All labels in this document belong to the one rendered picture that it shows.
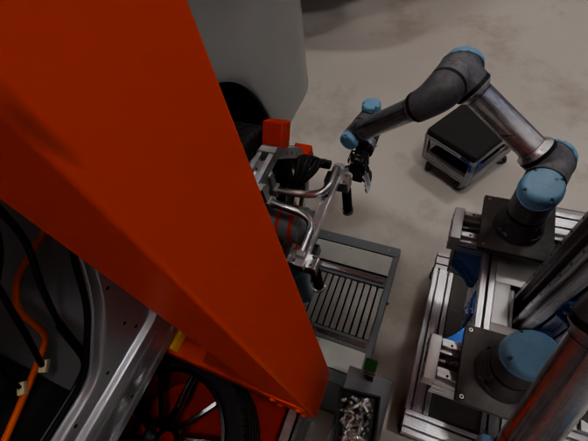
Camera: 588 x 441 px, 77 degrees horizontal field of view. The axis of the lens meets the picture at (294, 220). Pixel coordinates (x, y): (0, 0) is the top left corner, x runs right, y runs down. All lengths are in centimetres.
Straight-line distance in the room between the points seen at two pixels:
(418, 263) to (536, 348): 128
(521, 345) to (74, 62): 98
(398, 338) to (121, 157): 189
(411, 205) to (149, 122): 223
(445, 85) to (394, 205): 135
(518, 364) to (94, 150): 94
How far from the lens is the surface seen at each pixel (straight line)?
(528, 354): 103
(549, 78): 349
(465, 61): 126
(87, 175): 26
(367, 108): 150
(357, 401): 142
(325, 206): 123
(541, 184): 128
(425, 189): 253
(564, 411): 76
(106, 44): 27
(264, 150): 123
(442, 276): 196
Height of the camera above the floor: 197
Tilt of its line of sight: 55 degrees down
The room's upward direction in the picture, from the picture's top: 16 degrees counter-clockwise
